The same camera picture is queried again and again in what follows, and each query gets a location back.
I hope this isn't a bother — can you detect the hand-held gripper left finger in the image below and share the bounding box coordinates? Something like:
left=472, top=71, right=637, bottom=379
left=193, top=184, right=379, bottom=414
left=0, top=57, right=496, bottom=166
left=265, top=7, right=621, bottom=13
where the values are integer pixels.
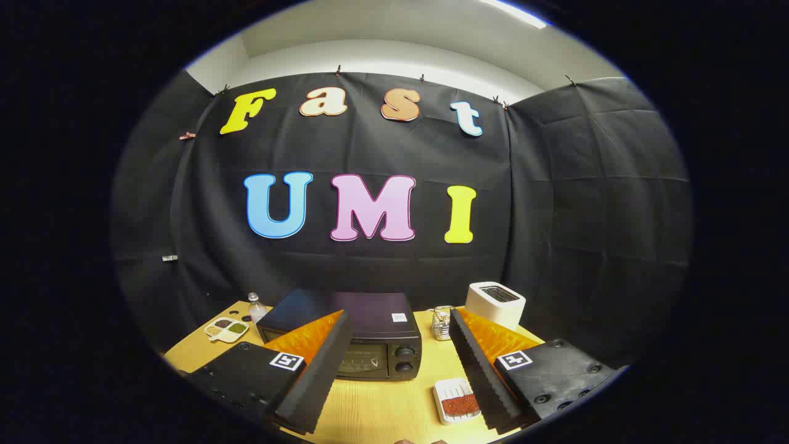
left=185, top=310, right=353, bottom=435

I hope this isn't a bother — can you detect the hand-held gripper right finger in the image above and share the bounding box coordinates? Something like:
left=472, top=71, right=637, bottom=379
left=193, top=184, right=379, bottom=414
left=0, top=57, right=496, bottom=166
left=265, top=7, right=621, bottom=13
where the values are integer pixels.
left=448, top=308, right=617, bottom=435

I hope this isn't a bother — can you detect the red meat piece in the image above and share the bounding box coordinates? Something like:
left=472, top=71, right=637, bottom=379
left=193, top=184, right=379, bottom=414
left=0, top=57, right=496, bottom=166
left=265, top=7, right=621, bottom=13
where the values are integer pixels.
left=443, top=395, right=481, bottom=419

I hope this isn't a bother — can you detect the black toaster oven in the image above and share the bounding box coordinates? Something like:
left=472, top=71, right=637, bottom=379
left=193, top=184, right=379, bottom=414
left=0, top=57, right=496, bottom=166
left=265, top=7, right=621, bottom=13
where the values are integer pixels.
left=256, top=289, right=423, bottom=382

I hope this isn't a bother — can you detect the white slot toaster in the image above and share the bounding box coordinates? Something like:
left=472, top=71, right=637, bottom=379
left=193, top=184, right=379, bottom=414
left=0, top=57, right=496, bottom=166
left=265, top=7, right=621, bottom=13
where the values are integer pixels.
left=465, top=282, right=526, bottom=332

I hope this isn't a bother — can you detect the white rectangular tray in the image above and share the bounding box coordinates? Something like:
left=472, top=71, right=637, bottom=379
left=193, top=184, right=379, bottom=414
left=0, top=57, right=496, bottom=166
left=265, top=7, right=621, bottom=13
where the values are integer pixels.
left=433, top=377, right=483, bottom=426

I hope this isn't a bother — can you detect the white divided condiment dish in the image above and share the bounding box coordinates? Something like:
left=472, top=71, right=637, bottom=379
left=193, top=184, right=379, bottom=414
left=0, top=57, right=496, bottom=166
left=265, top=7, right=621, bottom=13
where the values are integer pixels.
left=204, top=316, right=250, bottom=343

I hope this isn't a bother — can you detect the metal wire basket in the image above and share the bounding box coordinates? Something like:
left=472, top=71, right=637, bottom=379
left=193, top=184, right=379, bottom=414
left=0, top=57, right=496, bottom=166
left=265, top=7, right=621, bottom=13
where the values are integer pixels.
left=430, top=306, right=456, bottom=342

